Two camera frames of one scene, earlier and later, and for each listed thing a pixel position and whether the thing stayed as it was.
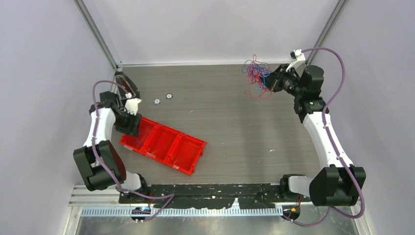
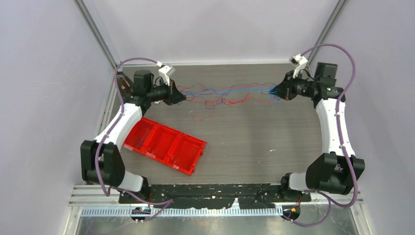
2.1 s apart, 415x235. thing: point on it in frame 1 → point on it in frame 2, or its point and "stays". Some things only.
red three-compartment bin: (182, 151) stays
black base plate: (211, 196) stays
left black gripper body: (126, 123) → (161, 92)
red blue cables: (256, 72) → (232, 95)
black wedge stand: (127, 83) stays
